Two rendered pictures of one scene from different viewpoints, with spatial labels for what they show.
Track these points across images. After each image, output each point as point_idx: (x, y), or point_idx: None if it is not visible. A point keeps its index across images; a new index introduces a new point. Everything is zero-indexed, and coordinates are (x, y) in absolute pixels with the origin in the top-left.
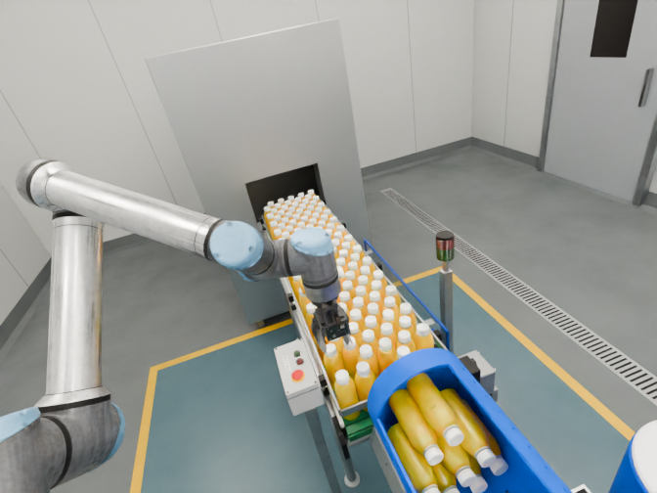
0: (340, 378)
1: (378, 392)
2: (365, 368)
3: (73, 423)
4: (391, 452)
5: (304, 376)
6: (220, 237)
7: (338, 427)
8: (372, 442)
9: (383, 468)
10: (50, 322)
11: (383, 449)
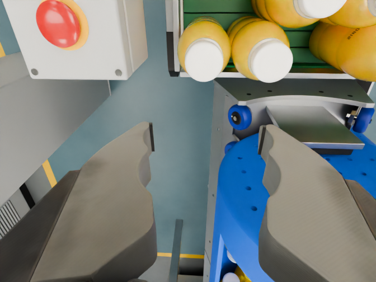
0: (196, 73)
1: (249, 261)
2: (275, 74)
3: None
4: (215, 264)
5: (85, 34)
6: None
7: (172, 59)
8: (216, 86)
9: (214, 120)
10: None
11: (222, 127)
